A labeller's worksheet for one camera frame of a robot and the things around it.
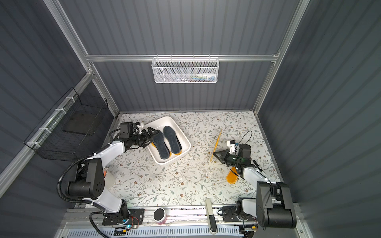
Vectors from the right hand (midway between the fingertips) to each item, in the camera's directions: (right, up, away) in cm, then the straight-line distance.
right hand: (216, 154), depth 84 cm
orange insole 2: (+9, -14, +2) cm, 17 cm away
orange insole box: (-23, -2, +9) cm, 25 cm away
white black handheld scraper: (-4, -29, -14) cm, 32 cm away
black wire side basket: (-77, +16, -9) cm, 79 cm away
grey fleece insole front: (-37, +6, +15) cm, 40 cm away
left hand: (-35, +10, +5) cm, 36 cm away
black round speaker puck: (-29, -27, -15) cm, 42 cm away
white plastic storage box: (-39, +17, +24) cm, 49 cm away
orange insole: (-40, +4, +14) cm, 43 cm away
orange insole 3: (+2, +2, +17) cm, 17 cm away
